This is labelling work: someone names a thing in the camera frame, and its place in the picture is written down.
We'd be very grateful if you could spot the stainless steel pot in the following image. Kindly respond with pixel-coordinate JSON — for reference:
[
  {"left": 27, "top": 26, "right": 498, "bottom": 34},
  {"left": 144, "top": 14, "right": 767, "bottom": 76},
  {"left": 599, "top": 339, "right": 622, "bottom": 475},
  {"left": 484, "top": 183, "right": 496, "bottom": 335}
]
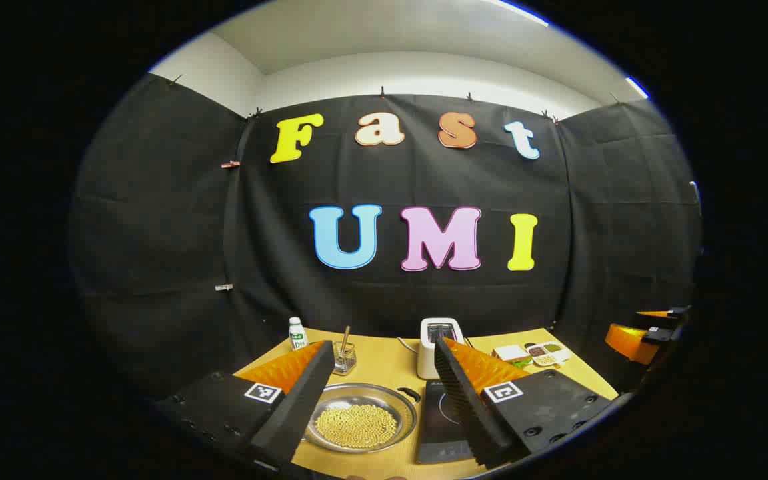
[{"left": 303, "top": 382, "right": 421, "bottom": 455}]

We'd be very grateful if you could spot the white divided bean dish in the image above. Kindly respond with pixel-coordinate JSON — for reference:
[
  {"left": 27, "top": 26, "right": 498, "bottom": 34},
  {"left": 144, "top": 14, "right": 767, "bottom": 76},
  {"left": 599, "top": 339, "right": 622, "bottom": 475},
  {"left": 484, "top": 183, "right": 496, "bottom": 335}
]
[{"left": 525, "top": 341, "right": 573, "bottom": 369}]

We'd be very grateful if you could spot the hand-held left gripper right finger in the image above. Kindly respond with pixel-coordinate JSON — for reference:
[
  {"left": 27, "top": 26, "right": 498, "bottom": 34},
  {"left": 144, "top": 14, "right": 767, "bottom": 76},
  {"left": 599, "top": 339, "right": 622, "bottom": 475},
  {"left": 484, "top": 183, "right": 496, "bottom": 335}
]
[{"left": 433, "top": 337, "right": 615, "bottom": 469}]

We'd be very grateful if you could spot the pile of yellow soybeans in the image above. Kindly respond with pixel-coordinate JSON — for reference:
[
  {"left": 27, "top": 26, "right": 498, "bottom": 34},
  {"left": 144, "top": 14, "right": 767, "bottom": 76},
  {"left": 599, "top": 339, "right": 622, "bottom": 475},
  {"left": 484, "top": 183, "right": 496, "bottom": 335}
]
[{"left": 315, "top": 403, "right": 398, "bottom": 449}]

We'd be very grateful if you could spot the black induction cooktop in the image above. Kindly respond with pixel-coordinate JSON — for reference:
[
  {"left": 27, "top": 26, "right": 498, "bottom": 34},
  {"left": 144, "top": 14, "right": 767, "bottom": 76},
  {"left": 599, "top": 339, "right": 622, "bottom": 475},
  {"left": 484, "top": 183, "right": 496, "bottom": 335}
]
[{"left": 415, "top": 379, "right": 475, "bottom": 465}]

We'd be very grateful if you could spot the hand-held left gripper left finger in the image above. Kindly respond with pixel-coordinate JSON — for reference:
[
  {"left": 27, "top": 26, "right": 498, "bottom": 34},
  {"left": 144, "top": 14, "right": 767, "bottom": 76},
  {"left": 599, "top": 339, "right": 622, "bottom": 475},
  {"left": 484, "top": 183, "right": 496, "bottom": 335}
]
[{"left": 154, "top": 340, "right": 336, "bottom": 471}]

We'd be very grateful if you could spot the wire utensil basket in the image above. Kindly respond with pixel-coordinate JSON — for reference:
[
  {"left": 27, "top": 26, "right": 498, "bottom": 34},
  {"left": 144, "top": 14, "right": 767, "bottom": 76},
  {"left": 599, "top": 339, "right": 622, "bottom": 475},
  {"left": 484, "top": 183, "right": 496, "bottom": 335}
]
[{"left": 332, "top": 341, "right": 358, "bottom": 376}]

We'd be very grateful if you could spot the white toaster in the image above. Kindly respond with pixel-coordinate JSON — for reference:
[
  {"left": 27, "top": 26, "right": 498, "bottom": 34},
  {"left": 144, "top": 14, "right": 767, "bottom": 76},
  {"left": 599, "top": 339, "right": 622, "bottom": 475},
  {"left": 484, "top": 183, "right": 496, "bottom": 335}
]
[{"left": 417, "top": 317, "right": 466, "bottom": 381}]

